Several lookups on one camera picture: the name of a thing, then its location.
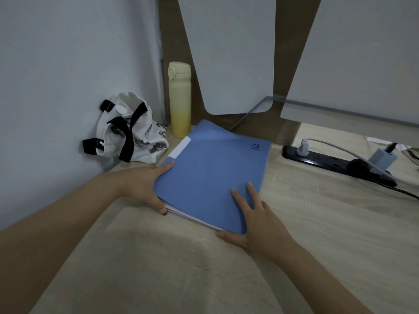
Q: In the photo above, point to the person's right hand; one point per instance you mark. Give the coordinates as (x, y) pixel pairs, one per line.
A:
(265, 232)

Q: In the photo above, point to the person's left hand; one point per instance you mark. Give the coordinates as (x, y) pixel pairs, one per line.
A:
(140, 183)

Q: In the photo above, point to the blue folder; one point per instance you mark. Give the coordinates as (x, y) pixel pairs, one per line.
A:
(209, 170)

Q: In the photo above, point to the person's left forearm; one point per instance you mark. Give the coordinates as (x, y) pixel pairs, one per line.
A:
(49, 232)

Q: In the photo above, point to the person's right forearm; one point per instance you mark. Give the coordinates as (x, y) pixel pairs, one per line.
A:
(320, 287)

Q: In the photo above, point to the white black printed bag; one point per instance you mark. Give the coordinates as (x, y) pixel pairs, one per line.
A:
(147, 140)

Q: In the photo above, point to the yellow bottle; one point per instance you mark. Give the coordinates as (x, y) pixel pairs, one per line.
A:
(180, 104)

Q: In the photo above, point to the black power strip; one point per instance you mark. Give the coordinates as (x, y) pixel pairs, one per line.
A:
(320, 158)

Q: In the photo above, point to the white charger adapter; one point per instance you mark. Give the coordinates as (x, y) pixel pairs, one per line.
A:
(381, 158)

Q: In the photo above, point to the loose white papers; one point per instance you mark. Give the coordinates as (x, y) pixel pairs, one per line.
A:
(376, 140)

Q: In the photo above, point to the white rounded board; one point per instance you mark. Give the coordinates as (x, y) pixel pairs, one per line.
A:
(229, 55)

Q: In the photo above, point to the brown cardboard board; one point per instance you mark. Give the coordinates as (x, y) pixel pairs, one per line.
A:
(288, 45)

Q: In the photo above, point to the large white board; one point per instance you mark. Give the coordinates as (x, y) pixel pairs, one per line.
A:
(360, 55)

